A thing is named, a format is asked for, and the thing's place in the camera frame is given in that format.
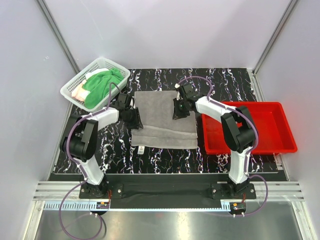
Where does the grey towel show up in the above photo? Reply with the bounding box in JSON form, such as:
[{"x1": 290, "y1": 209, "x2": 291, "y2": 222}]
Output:
[{"x1": 131, "y1": 90, "x2": 198, "y2": 150}]

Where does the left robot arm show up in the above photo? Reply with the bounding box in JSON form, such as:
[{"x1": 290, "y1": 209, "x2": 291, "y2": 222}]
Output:
[{"x1": 59, "y1": 93, "x2": 143, "y2": 198}]

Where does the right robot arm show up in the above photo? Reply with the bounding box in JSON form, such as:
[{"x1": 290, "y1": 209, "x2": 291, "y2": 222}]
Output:
[{"x1": 172, "y1": 84, "x2": 259, "y2": 199}]

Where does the green towel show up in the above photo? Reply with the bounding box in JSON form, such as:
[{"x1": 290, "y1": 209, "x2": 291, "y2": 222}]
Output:
[{"x1": 82, "y1": 68, "x2": 124, "y2": 109}]

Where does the white towel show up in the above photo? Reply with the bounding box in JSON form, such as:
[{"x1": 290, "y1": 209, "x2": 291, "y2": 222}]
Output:
[{"x1": 85, "y1": 68, "x2": 109, "y2": 80}]

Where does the pink towel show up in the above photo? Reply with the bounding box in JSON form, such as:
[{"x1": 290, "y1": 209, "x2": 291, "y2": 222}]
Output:
[{"x1": 71, "y1": 80, "x2": 90, "y2": 102}]

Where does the white plastic basket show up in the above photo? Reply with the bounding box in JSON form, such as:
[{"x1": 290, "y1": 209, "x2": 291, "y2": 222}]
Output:
[{"x1": 60, "y1": 57, "x2": 131, "y2": 113}]

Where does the red plastic tray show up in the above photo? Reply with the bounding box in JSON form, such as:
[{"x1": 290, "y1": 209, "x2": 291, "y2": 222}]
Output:
[{"x1": 201, "y1": 101, "x2": 298, "y2": 155}]

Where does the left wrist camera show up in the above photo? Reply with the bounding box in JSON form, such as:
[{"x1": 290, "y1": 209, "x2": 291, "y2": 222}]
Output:
[{"x1": 115, "y1": 93, "x2": 135, "y2": 110}]

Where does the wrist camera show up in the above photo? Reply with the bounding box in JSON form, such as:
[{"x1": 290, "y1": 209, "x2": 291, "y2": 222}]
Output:
[
  {"x1": 115, "y1": 93, "x2": 135, "y2": 110},
  {"x1": 174, "y1": 83, "x2": 203, "y2": 102}
]

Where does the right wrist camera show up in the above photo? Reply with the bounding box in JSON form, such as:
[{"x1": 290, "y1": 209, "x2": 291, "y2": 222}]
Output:
[{"x1": 174, "y1": 83, "x2": 203, "y2": 102}]

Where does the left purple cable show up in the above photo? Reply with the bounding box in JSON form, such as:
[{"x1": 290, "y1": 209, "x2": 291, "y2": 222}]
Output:
[{"x1": 58, "y1": 82, "x2": 121, "y2": 240}]

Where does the purple cable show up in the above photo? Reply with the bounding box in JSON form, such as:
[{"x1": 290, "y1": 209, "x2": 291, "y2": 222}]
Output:
[
  {"x1": 176, "y1": 76, "x2": 270, "y2": 218},
  {"x1": 58, "y1": 82, "x2": 121, "y2": 240}
]

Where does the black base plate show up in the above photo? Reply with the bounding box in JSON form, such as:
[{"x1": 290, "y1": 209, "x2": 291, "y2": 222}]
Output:
[{"x1": 79, "y1": 182, "x2": 257, "y2": 200}]

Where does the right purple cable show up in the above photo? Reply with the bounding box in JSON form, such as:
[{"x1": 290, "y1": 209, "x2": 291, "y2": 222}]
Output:
[{"x1": 176, "y1": 76, "x2": 270, "y2": 218}]

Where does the white slotted cable duct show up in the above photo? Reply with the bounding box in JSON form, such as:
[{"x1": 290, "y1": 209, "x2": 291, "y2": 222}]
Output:
[{"x1": 43, "y1": 201, "x2": 110, "y2": 211}]

